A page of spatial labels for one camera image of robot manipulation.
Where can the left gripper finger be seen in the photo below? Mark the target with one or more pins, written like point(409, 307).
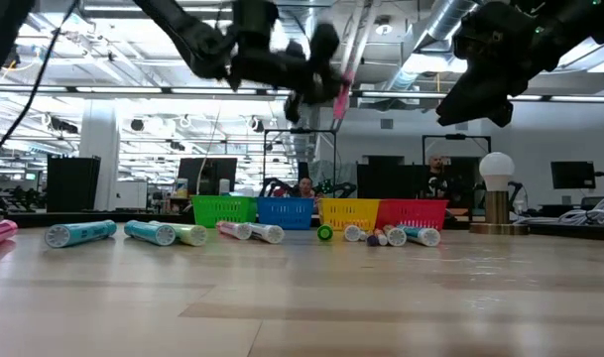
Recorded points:
point(338, 73)
point(326, 89)

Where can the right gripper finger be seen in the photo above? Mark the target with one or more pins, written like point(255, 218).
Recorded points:
point(467, 101)

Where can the light green highlighter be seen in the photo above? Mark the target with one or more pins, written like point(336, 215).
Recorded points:
point(192, 234)

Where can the blue highlighter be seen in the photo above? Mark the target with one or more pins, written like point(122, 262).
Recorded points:
point(150, 232)
point(78, 233)

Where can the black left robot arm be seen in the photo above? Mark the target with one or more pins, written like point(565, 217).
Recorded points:
point(192, 39)

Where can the white bulb brass lamp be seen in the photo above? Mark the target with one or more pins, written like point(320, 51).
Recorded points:
point(496, 171)

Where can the ceiling light strip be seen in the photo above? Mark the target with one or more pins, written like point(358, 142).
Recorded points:
point(554, 97)

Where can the person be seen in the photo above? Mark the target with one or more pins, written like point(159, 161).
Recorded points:
point(436, 178)
point(306, 187)

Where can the black partition screen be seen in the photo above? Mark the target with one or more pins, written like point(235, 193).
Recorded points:
point(391, 181)

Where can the red plastic basket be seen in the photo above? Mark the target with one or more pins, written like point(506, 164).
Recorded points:
point(413, 214)

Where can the black computer monitor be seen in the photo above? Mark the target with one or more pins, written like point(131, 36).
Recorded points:
point(573, 174)
point(207, 173)

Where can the yellow plastic basket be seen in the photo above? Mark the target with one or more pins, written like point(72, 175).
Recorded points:
point(350, 214)

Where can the blue plastic basket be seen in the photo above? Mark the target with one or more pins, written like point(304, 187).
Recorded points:
point(285, 213)

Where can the white canister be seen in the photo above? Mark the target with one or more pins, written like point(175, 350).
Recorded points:
point(224, 187)

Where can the green cap whiteboard marker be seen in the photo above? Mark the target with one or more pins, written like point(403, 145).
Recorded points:
point(325, 232)

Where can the blue yellow wipes canister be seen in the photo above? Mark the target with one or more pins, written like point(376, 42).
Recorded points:
point(181, 188)

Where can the dark blue cap whiteboard marker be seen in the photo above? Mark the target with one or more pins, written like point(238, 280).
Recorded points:
point(269, 233)

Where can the green plastic basket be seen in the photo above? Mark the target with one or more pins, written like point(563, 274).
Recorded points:
point(224, 210)

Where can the black cap whiteboard marker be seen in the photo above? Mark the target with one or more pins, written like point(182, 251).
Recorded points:
point(372, 240)

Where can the white cabinet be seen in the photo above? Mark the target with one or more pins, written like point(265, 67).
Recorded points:
point(133, 196)

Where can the black cabinet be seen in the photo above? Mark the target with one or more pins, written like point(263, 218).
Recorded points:
point(73, 183)

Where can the black robot station frame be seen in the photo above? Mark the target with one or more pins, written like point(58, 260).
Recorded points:
point(455, 136)
point(301, 131)

